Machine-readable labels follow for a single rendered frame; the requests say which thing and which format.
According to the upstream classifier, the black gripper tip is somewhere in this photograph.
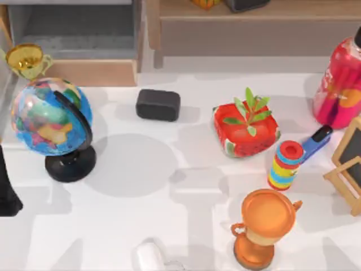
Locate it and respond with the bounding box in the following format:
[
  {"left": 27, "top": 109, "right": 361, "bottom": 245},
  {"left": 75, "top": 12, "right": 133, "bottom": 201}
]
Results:
[{"left": 0, "top": 144, "right": 24, "bottom": 217}]

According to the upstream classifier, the stack of coloured rings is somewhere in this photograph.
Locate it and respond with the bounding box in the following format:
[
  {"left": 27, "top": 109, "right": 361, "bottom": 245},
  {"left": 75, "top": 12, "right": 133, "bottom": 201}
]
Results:
[{"left": 267, "top": 139, "right": 307, "bottom": 191}]

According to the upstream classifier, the gold trophy cup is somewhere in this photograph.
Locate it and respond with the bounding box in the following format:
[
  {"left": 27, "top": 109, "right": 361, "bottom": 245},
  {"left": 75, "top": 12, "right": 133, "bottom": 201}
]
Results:
[{"left": 5, "top": 42, "right": 54, "bottom": 81}]

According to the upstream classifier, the red plant pot with plant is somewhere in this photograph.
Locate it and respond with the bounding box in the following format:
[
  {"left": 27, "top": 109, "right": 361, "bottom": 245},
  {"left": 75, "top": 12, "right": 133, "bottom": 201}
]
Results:
[{"left": 212, "top": 86, "right": 281, "bottom": 159}]

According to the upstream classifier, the grey drawer inside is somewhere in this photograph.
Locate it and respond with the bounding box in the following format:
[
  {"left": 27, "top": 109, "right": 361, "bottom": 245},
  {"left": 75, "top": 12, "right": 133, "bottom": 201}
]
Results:
[{"left": 7, "top": 0, "right": 139, "bottom": 60}]

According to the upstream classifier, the bronze trophy cup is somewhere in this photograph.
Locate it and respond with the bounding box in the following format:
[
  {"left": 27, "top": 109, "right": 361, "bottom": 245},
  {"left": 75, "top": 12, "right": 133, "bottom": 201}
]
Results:
[{"left": 230, "top": 189, "right": 303, "bottom": 268}]

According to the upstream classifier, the wooden open shelf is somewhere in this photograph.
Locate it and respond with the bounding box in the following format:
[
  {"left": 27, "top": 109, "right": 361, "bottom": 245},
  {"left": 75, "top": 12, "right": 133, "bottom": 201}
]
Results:
[{"left": 146, "top": 0, "right": 361, "bottom": 69}]

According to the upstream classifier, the black rounded speaker box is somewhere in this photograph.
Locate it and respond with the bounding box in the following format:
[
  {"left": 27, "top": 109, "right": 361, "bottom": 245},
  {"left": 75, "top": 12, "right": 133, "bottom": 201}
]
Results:
[{"left": 135, "top": 89, "right": 182, "bottom": 123}]

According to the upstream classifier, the pink and red bottle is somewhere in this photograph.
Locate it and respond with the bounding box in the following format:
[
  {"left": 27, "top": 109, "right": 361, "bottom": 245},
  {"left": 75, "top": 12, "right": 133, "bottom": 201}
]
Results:
[{"left": 312, "top": 25, "right": 361, "bottom": 130}]

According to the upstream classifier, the orange patterned box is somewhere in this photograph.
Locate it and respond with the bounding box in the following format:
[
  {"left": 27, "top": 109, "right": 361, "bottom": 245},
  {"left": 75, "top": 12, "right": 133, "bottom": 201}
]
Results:
[{"left": 190, "top": 0, "right": 223, "bottom": 11}]

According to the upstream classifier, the blue globe on black stand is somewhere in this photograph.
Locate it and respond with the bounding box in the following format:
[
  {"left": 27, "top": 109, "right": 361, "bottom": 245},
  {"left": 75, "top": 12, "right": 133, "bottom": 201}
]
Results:
[{"left": 10, "top": 77, "right": 98, "bottom": 183}]

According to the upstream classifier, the dark grey rounded object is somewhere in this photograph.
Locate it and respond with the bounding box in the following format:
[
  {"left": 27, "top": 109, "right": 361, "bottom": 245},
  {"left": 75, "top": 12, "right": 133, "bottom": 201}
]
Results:
[{"left": 224, "top": 0, "right": 272, "bottom": 14}]

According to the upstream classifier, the wooden framed blackboard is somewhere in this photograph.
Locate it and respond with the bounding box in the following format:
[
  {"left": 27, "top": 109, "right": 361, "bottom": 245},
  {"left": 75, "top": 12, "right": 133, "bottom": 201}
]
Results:
[{"left": 323, "top": 116, "right": 361, "bottom": 217}]

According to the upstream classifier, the white computer mouse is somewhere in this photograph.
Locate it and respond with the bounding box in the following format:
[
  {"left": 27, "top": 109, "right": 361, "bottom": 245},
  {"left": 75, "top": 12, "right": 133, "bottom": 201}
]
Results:
[{"left": 133, "top": 238, "right": 166, "bottom": 271}]

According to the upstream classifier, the blue stapler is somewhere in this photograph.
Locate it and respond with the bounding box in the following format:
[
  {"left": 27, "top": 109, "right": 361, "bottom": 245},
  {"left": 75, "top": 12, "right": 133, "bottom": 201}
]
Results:
[{"left": 301, "top": 124, "right": 334, "bottom": 166}]

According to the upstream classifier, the pale wooden drawer front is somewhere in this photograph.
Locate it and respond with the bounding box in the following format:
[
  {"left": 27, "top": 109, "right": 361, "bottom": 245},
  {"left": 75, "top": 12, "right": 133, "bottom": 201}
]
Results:
[{"left": 36, "top": 58, "right": 138, "bottom": 87}]

